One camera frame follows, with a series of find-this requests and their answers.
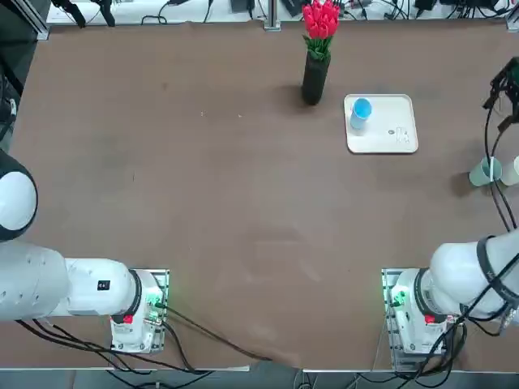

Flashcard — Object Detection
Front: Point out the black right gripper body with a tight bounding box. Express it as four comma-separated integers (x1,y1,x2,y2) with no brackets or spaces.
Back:
491,56,519,105

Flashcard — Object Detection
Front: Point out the small white cup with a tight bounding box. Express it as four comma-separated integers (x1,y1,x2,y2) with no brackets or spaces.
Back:
501,156,519,186

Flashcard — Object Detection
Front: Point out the small green cup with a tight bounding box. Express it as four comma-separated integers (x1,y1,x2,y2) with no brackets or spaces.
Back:
469,156,504,187

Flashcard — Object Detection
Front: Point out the small blue cup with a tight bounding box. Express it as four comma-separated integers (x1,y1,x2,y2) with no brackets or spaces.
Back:
349,96,373,131

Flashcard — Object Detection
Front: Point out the white tray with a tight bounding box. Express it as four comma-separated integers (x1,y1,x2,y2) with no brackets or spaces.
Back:
343,93,419,155

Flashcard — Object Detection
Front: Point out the black cylindrical vase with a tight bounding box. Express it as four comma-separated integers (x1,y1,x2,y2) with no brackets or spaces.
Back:
301,52,332,106

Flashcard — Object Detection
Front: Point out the red tulip bouquet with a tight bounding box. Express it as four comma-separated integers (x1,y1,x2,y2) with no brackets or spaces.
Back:
301,0,341,62

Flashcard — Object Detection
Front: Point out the aluminium frame profile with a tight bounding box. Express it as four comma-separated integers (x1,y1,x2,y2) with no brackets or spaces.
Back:
11,0,50,41

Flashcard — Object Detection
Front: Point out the black cable with white label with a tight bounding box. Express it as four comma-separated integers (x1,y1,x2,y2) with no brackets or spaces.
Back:
483,103,519,233

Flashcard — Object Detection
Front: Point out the aluminium frame post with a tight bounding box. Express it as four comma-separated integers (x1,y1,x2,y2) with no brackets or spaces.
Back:
264,0,282,32

